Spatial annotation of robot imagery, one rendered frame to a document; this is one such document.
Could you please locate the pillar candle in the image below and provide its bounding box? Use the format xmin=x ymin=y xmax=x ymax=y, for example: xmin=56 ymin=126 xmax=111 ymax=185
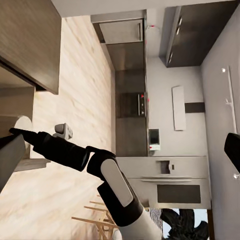
xmin=0 ymin=114 xmax=34 ymax=148

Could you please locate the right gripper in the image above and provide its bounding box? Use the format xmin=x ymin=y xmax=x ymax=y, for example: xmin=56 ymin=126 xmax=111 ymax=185
xmin=9 ymin=128 xmax=75 ymax=166

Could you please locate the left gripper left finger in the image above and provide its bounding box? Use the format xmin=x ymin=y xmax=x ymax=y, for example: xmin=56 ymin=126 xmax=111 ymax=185
xmin=0 ymin=133 xmax=27 ymax=193

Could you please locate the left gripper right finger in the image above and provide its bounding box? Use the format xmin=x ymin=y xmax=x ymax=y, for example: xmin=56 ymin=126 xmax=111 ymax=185
xmin=224 ymin=132 xmax=240 ymax=172

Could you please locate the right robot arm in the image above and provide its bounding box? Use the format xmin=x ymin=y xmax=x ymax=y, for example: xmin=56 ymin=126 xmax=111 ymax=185
xmin=9 ymin=122 xmax=167 ymax=240

